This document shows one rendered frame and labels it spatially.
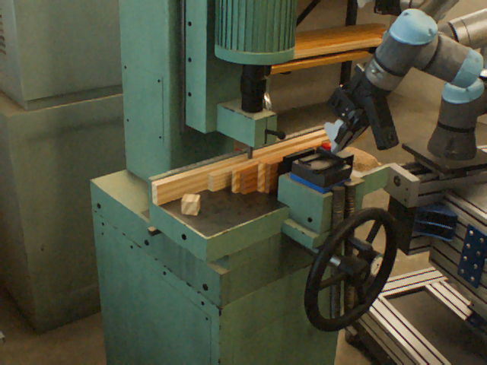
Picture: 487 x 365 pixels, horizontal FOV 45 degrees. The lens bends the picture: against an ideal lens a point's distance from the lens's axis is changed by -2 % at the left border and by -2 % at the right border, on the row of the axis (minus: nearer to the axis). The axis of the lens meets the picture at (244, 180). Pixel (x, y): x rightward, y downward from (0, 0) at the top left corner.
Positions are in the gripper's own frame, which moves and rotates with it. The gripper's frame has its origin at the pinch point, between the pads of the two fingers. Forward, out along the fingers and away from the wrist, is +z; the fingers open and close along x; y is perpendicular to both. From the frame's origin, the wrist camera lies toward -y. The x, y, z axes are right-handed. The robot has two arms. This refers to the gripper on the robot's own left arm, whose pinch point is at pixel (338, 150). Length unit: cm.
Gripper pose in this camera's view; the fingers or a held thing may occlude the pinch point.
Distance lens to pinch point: 134.0
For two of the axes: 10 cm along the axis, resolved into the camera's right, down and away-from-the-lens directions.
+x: -7.5, 2.6, -6.1
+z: -3.6, 6.0, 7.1
